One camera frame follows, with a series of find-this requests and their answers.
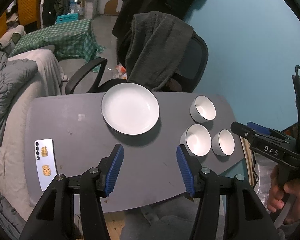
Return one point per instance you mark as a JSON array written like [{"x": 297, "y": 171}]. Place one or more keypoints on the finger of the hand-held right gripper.
[
  {"x": 258, "y": 128},
  {"x": 242, "y": 130}
]

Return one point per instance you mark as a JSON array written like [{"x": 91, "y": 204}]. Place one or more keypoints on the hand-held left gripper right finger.
[{"x": 185, "y": 170}]

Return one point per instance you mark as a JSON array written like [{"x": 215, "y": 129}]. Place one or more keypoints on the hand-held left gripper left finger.
[{"x": 113, "y": 170}]

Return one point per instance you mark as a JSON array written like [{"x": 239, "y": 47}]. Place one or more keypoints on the white bowl with black rim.
[
  {"x": 197, "y": 140},
  {"x": 203, "y": 108},
  {"x": 223, "y": 142}
]

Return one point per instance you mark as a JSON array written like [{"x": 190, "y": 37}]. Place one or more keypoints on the person's right forearm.
[{"x": 288, "y": 230}]

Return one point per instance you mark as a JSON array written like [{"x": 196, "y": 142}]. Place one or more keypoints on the person's right hand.
[{"x": 275, "y": 200}]

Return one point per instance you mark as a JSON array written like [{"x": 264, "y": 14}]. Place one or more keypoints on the wooden board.
[{"x": 247, "y": 162}]

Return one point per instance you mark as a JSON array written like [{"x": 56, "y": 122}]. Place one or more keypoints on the clear plastic bag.
[{"x": 262, "y": 177}]

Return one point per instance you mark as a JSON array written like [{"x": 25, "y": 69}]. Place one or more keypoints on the person's grey trousers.
[{"x": 170, "y": 220}]

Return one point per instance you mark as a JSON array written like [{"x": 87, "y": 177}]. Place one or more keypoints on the small white paper scrap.
[{"x": 81, "y": 117}]

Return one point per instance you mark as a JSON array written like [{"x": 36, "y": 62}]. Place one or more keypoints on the white smartphone with gold stickers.
[{"x": 50, "y": 160}]

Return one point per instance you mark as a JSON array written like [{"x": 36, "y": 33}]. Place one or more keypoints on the black mesh office chair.
[{"x": 197, "y": 60}]

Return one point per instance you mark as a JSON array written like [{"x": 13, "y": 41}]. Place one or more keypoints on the orange wrapper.
[{"x": 120, "y": 71}]

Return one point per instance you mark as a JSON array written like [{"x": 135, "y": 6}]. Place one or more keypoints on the dark grey fleece robe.
[{"x": 152, "y": 45}]

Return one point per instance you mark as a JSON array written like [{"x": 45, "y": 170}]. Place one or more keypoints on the beige bed sheet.
[{"x": 42, "y": 65}]

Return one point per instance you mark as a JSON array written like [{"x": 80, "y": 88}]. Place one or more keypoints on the grey quilted comforter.
[{"x": 7, "y": 87}]

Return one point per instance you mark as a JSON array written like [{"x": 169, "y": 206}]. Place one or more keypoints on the grey pillow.
[{"x": 45, "y": 48}]

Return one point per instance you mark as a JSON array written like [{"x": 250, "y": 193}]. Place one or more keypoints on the green checkered cloth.
[{"x": 65, "y": 35}]

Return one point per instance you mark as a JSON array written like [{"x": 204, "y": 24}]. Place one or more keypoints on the beige clothes pile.
[{"x": 11, "y": 33}]

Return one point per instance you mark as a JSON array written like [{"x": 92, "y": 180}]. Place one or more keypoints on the dark hanging clothes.
[{"x": 56, "y": 2}]

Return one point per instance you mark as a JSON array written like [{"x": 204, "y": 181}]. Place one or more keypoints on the orange wooden cabinet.
[{"x": 27, "y": 5}]

